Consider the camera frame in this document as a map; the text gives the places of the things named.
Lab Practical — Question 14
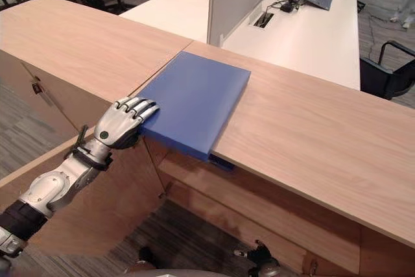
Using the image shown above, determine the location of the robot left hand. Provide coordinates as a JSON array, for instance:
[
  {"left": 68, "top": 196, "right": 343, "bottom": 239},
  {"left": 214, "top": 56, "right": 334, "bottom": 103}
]
[{"left": 93, "top": 96, "right": 161, "bottom": 151}]

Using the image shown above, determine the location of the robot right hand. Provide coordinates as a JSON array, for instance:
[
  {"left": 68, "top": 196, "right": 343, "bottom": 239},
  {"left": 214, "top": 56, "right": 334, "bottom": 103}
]
[{"left": 233, "top": 239, "right": 281, "bottom": 277}]

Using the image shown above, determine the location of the blue folder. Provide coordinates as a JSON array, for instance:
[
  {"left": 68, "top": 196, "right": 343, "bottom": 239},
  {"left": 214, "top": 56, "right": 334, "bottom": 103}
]
[{"left": 139, "top": 51, "right": 252, "bottom": 171}]

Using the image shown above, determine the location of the open wooden cabinet door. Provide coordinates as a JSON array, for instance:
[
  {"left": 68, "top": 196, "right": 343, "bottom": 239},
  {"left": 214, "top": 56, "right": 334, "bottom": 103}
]
[{"left": 0, "top": 126, "right": 168, "bottom": 260}]

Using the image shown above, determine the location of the cabinet key with tag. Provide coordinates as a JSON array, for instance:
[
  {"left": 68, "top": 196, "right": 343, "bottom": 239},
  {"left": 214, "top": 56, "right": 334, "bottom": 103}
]
[{"left": 30, "top": 77, "right": 43, "bottom": 95}]

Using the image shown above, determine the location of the wooden office cabinet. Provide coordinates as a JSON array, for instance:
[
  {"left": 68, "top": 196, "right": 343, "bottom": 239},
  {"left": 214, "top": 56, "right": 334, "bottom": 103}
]
[
  {"left": 0, "top": 0, "right": 195, "bottom": 138},
  {"left": 142, "top": 40, "right": 415, "bottom": 277}
]

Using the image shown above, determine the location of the white office desk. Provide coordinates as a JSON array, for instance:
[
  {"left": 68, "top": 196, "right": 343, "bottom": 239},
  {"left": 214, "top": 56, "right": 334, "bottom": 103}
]
[{"left": 119, "top": 0, "right": 362, "bottom": 91}]

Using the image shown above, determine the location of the person's foot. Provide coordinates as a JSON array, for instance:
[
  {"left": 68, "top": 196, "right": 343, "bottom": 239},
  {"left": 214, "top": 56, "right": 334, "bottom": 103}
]
[{"left": 388, "top": 6, "right": 415, "bottom": 30}]

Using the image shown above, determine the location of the desk cable hatch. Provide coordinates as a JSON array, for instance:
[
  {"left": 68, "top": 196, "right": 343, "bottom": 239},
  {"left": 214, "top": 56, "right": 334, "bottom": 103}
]
[{"left": 248, "top": 12, "right": 275, "bottom": 29}]

